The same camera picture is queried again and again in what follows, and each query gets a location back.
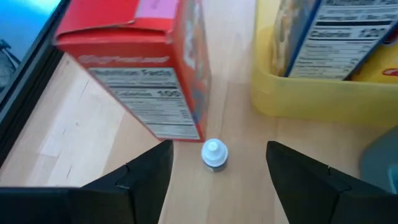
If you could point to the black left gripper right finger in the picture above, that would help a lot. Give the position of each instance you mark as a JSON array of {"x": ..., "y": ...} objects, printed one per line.
[{"x": 335, "y": 205}]

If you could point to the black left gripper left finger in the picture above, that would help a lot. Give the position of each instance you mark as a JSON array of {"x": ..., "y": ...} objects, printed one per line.
[{"x": 93, "y": 205}]

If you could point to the teal plastic bin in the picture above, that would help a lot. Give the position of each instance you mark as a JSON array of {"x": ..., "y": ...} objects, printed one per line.
[{"x": 381, "y": 161}]

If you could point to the small dark dropper bottle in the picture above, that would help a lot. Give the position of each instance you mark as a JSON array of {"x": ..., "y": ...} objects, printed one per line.
[{"x": 214, "y": 154}]

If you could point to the blue Frosted Flakes cereal box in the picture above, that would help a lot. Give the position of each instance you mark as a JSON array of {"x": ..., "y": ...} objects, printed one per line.
[{"x": 335, "y": 46}]

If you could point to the red Froot Loops cereal box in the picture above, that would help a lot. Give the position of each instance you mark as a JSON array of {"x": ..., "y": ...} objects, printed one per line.
[{"x": 124, "y": 40}]

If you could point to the translucent yellow plastic bin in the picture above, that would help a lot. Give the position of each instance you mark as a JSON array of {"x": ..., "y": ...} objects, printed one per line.
[{"x": 311, "y": 99}]

